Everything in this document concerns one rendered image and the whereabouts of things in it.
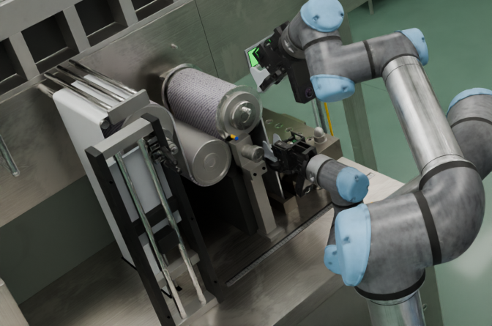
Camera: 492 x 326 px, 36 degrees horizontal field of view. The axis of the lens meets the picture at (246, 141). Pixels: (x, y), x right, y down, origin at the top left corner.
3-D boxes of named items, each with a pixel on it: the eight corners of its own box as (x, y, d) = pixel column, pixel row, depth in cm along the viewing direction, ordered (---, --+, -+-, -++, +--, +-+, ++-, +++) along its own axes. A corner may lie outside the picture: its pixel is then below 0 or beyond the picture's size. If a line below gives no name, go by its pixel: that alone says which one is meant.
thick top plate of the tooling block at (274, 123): (302, 185, 208) (297, 168, 205) (216, 142, 237) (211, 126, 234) (343, 155, 215) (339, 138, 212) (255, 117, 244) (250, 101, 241)
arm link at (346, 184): (351, 213, 178) (345, 184, 174) (319, 196, 186) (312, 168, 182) (375, 195, 182) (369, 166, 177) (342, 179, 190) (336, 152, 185)
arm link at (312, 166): (341, 177, 189) (317, 195, 186) (328, 171, 193) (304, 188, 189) (335, 152, 185) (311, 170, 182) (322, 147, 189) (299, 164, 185)
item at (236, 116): (236, 135, 191) (229, 110, 187) (231, 133, 192) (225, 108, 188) (259, 121, 194) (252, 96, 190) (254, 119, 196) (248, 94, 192)
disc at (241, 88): (224, 152, 193) (209, 102, 185) (223, 152, 193) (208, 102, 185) (268, 124, 199) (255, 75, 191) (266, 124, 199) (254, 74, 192)
